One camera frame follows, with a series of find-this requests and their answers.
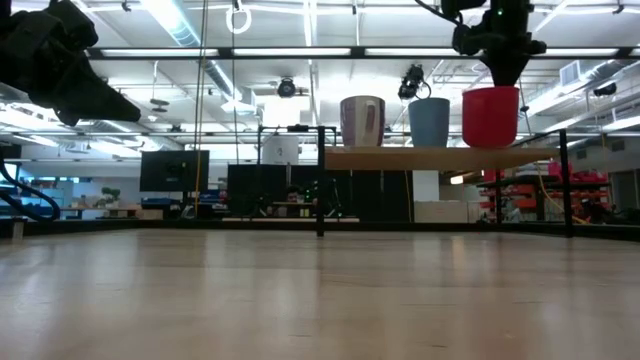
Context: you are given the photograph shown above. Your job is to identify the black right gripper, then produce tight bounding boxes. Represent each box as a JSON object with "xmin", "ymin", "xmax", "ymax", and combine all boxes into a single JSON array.
[{"xmin": 441, "ymin": 0, "xmax": 549, "ymax": 88}]

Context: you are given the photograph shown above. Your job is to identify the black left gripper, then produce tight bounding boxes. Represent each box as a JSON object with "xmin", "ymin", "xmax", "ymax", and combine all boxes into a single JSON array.
[{"xmin": 0, "ymin": 0, "xmax": 143, "ymax": 128}]

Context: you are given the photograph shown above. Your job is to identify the red plastic mug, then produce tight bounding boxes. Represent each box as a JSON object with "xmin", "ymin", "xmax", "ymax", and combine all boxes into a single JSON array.
[{"xmin": 461, "ymin": 85, "xmax": 522, "ymax": 150}]

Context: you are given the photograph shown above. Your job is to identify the blue plastic cup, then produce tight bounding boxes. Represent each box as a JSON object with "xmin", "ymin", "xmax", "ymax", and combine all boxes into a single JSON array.
[{"xmin": 407, "ymin": 96, "xmax": 452, "ymax": 149}]

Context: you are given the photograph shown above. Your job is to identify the purple mug with white handle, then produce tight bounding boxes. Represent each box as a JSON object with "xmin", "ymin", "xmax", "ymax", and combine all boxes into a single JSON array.
[{"xmin": 339, "ymin": 94, "xmax": 387, "ymax": 149}]

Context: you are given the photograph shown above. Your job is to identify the wooden shelf with black legs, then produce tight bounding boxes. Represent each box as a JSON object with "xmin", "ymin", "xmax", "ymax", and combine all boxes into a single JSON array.
[{"xmin": 256, "ymin": 124, "xmax": 575, "ymax": 239}]

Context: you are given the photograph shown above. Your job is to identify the small green potted plant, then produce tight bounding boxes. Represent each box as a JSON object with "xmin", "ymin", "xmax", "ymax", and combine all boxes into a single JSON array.
[{"xmin": 96, "ymin": 186, "xmax": 122, "ymax": 209}]

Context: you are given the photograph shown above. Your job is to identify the black computer monitor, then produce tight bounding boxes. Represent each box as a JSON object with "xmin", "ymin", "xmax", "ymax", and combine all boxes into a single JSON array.
[{"xmin": 138, "ymin": 149, "xmax": 211, "ymax": 194}]

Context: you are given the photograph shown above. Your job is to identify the rack with red bins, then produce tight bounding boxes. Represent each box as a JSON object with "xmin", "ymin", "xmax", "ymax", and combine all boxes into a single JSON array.
[{"xmin": 476, "ymin": 159, "xmax": 612, "ymax": 225}]

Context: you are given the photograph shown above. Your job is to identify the beige cabinet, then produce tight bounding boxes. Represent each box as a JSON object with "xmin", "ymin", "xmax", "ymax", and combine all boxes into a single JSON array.
[{"xmin": 413, "ymin": 199, "xmax": 482, "ymax": 224}]

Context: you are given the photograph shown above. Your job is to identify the black partition panels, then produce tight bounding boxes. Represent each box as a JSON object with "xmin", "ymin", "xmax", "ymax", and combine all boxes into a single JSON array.
[{"xmin": 226, "ymin": 163, "xmax": 415, "ymax": 224}]

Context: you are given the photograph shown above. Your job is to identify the black hanging camera with cable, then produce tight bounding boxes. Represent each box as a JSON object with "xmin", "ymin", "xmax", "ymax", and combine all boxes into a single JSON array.
[{"xmin": 397, "ymin": 63, "xmax": 432, "ymax": 101}]

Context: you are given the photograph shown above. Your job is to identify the black left arm hose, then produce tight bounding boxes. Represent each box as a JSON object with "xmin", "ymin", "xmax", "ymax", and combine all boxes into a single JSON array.
[{"xmin": 0, "ymin": 148, "xmax": 62, "ymax": 223}]

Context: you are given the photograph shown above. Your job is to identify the white cable loop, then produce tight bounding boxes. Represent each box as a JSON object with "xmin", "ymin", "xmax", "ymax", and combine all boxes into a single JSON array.
[{"xmin": 225, "ymin": 3, "xmax": 253, "ymax": 36}]

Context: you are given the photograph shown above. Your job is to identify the round black ceiling camera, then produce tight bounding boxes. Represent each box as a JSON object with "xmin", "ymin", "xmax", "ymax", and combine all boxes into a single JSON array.
[{"xmin": 276, "ymin": 76, "xmax": 298, "ymax": 99}]

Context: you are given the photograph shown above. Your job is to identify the black metal rig frame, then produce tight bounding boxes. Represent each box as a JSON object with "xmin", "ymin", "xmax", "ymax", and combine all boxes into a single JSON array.
[{"xmin": 0, "ymin": 45, "xmax": 640, "ymax": 242}]

